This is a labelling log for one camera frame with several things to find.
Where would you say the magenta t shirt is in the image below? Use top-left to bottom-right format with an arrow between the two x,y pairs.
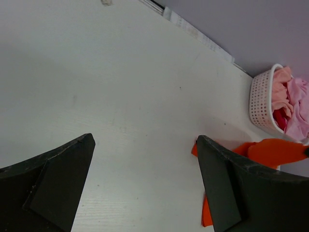
273,108 -> 288,131

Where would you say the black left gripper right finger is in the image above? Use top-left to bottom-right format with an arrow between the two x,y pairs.
196,134 -> 309,232

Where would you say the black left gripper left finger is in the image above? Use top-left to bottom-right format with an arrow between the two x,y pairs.
0,133 -> 95,232

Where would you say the orange t shirt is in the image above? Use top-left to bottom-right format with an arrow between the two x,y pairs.
190,138 -> 309,228

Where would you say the white perforated laundry basket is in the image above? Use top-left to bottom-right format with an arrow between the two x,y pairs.
249,64 -> 309,145

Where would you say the peach t shirt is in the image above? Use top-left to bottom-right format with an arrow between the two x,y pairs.
271,66 -> 294,118

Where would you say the small tape scrap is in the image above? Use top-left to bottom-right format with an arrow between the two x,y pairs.
101,0 -> 113,6

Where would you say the white paper strip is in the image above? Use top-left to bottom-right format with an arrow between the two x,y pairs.
163,7 -> 235,64

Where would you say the light pink t shirt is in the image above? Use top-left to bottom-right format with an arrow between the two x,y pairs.
285,78 -> 309,141

